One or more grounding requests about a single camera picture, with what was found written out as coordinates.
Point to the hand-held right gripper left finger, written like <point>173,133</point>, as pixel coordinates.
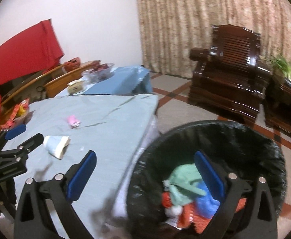
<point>82,176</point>

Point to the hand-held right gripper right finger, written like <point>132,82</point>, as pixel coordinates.
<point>208,176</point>

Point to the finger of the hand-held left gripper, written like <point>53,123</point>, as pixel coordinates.
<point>16,131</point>
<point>32,140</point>

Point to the white paper cup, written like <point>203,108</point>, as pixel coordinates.
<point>54,145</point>

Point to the green rubber glove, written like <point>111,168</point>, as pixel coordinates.
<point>185,174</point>
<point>182,194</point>

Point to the blue mesh bath puff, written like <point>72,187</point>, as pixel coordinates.
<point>205,204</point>

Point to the black bagged trash bin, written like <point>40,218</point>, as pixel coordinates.
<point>235,142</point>

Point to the white paper wad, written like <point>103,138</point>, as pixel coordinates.
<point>174,211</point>

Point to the glass snack bowl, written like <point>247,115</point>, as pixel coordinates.
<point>23,118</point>

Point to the red patterned snack packet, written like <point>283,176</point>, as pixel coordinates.
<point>14,112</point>

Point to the yellow snack packet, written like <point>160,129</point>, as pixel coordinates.
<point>23,109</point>

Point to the pink plastic packet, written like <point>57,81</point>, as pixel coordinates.
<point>73,120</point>

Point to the black television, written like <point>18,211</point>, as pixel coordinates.
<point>16,84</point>

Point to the wooden television cabinet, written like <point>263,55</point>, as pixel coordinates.
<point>58,84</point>

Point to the cream tissue box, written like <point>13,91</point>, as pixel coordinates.
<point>75,87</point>

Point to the red cloth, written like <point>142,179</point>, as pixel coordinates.
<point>18,54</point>

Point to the red bag on cabinet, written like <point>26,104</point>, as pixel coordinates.
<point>72,64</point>

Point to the glass fruit bowl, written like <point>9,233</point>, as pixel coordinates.
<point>98,74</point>

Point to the dark wooden armchair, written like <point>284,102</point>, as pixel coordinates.
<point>230,79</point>

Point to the dark wooden side table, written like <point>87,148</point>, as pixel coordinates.
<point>282,104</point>

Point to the blue tablecloth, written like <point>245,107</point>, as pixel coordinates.
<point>120,79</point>

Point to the green potted plant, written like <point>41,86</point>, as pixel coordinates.
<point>284,66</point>

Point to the beige patterned curtain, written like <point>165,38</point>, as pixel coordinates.
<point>185,17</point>

